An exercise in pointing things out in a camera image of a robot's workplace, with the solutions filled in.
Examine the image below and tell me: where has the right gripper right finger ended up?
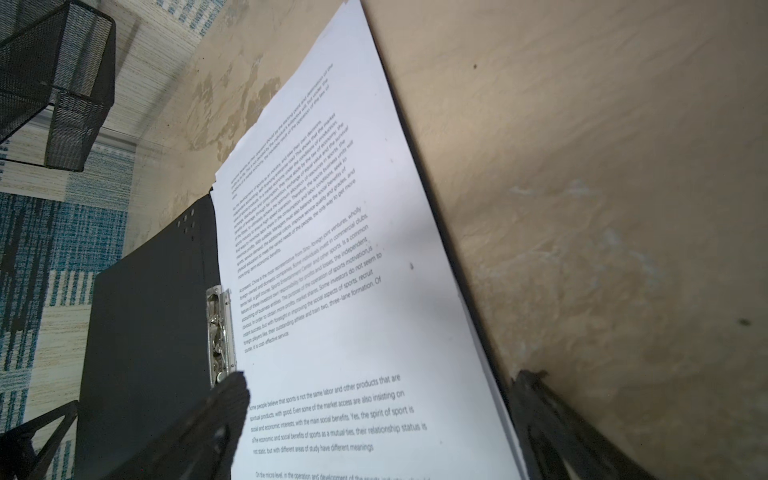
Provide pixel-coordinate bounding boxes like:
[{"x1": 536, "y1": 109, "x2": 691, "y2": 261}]
[{"x1": 508, "y1": 370, "x2": 655, "y2": 480}]

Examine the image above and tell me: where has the red folder black inside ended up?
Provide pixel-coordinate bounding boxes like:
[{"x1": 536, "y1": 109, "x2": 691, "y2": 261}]
[{"x1": 74, "y1": 186, "x2": 511, "y2": 479}]

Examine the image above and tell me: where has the black wire mesh shelf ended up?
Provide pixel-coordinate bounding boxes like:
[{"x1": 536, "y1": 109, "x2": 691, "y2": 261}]
[{"x1": 1, "y1": 1, "x2": 117, "y2": 172}]

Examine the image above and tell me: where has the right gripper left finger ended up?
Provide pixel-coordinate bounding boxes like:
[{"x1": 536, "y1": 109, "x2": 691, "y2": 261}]
[{"x1": 95, "y1": 372, "x2": 250, "y2": 479}]

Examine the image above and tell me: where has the white text paper sheet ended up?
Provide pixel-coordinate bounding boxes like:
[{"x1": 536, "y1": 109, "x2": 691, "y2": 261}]
[{"x1": 211, "y1": 1, "x2": 525, "y2": 479}]

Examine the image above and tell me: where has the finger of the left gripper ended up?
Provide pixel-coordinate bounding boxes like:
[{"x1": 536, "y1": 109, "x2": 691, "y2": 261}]
[{"x1": 0, "y1": 399, "x2": 80, "y2": 480}]

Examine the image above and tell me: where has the metal folder clip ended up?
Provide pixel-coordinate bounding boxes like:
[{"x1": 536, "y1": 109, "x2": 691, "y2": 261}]
[{"x1": 206, "y1": 285, "x2": 237, "y2": 387}]

